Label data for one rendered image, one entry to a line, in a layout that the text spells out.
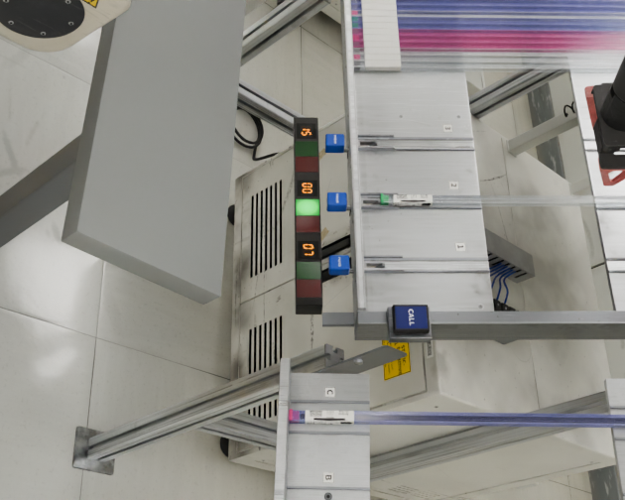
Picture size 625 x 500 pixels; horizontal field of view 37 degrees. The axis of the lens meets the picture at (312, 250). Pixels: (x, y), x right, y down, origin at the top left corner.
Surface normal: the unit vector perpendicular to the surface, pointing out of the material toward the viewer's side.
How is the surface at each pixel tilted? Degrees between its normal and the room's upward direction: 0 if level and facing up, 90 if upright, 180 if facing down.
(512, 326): 90
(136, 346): 0
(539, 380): 0
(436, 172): 43
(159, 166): 0
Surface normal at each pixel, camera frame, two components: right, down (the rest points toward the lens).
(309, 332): -0.70, -0.33
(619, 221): 0.04, -0.48
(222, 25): 0.71, -0.35
